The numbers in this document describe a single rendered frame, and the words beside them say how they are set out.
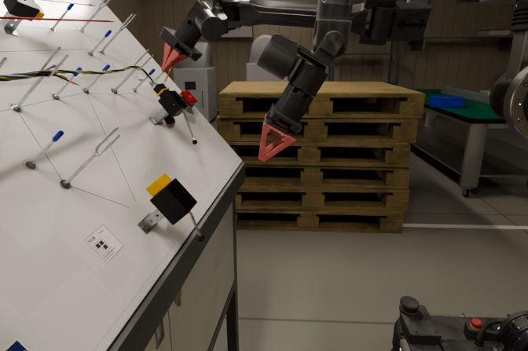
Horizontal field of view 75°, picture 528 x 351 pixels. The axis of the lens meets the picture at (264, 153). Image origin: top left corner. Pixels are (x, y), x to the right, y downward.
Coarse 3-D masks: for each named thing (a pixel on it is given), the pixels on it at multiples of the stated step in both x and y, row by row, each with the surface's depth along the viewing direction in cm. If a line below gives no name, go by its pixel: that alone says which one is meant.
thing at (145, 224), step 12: (168, 192) 60; (180, 192) 63; (156, 204) 62; (168, 204) 61; (180, 204) 61; (192, 204) 63; (156, 216) 64; (168, 216) 62; (180, 216) 61; (192, 216) 64; (144, 228) 64
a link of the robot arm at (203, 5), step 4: (196, 0) 85; (200, 0) 86; (196, 4) 85; (200, 4) 84; (204, 4) 85; (208, 4) 86; (192, 8) 85; (196, 8) 85; (200, 8) 84; (204, 8) 83; (208, 8) 84; (212, 8) 84; (192, 12) 85; (196, 12) 85; (188, 16) 86; (192, 16) 85; (192, 20) 85; (192, 24) 87
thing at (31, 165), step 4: (60, 132) 51; (56, 136) 51; (60, 136) 51; (52, 140) 52; (56, 140) 51; (48, 144) 52; (52, 144) 52; (44, 148) 52; (48, 148) 52; (40, 152) 52; (44, 152) 53; (36, 156) 53; (40, 156) 53; (36, 160) 53; (28, 164) 53; (32, 164) 53; (28, 168) 53; (32, 168) 53
